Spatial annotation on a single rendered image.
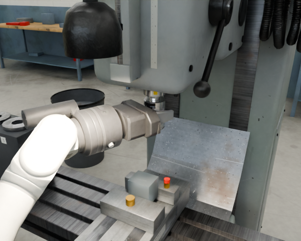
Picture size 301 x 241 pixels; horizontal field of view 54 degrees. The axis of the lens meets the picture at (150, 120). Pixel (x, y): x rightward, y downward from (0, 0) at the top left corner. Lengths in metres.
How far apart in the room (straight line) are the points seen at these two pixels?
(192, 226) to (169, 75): 0.47
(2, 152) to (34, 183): 0.55
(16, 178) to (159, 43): 0.31
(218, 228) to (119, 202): 0.28
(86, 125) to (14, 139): 0.45
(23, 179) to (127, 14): 0.30
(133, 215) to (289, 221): 1.80
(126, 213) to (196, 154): 0.41
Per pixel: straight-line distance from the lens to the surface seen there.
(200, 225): 0.86
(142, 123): 0.58
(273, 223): 2.33
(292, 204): 2.56
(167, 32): 0.49
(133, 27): 0.49
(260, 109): 0.97
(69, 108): 0.56
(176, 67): 0.50
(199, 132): 1.03
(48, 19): 6.38
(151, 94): 0.61
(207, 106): 1.01
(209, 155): 1.02
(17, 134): 0.96
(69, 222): 0.88
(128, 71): 0.50
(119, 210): 0.73
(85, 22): 0.35
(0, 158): 1.05
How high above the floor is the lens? 1.48
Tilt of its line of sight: 24 degrees down
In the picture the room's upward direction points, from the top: straight up
